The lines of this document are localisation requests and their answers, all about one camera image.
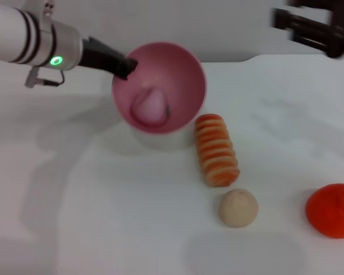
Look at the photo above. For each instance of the orange striped toy bread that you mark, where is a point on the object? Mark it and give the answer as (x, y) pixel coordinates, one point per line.
(216, 151)

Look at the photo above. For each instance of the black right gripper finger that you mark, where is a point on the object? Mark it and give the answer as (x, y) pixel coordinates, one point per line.
(309, 4)
(306, 31)

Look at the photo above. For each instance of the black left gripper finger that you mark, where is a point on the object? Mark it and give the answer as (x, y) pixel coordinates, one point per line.
(126, 68)

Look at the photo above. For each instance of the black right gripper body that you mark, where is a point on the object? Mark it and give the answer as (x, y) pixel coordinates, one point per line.
(342, 25)

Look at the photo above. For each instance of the red-orange toy tomato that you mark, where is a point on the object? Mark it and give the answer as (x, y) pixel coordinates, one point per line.
(332, 212)

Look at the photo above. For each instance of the beige toy bun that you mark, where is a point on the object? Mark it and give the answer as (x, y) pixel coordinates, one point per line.
(238, 209)

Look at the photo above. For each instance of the pink toy peach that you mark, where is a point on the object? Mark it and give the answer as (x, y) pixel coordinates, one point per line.
(152, 109)

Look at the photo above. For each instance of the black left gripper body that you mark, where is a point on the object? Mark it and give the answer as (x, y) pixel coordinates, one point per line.
(100, 55)

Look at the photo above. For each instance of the pink plastic bowl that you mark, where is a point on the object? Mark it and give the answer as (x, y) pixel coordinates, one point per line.
(175, 74)

